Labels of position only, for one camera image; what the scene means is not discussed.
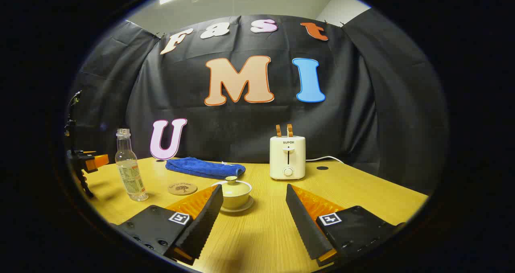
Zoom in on pale green teacup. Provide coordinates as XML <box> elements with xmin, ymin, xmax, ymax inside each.
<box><xmin>221</xmin><ymin>192</ymin><xmax>252</xmax><ymax>210</ymax></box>

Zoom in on round cork coaster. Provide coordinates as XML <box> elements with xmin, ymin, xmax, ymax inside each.
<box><xmin>168</xmin><ymin>181</ymin><xmax>198</xmax><ymax>196</ymax></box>

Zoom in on black backdrop cloth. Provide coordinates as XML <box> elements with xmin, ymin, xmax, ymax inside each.
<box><xmin>66</xmin><ymin>8</ymin><xmax>449</xmax><ymax>195</ymax></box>

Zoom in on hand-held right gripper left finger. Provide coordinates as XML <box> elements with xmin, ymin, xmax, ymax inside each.
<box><xmin>119</xmin><ymin>184</ymin><xmax>224</xmax><ymax>265</ymax></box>

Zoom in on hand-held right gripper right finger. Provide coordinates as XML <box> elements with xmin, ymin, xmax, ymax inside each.
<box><xmin>286</xmin><ymin>184</ymin><xmax>405</xmax><ymax>267</ymax></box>

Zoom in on white power cable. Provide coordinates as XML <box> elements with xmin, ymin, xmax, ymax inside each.
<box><xmin>305</xmin><ymin>156</ymin><xmax>344</xmax><ymax>164</ymax></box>

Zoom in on white toaster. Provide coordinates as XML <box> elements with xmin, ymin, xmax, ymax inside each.
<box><xmin>270</xmin><ymin>135</ymin><xmax>306</xmax><ymax>181</ymax></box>

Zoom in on blue towel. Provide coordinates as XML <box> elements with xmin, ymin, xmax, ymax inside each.
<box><xmin>165</xmin><ymin>157</ymin><xmax>246</xmax><ymax>180</ymax></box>

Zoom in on pale green saucer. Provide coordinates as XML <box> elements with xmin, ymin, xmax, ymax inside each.
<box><xmin>219</xmin><ymin>195</ymin><xmax>255</xmax><ymax>213</ymax></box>

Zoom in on pale green teacup lid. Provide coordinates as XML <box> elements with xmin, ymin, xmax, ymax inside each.
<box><xmin>212</xmin><ymin>176</ymin><xmax>253</xmax><ymax>197</ymax></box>

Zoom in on clear water bottle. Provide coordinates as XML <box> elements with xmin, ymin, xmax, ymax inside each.
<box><xmin>115</xmin><ymin>129</ymin><xmax>149</xmax><ymax>202</ymax></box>

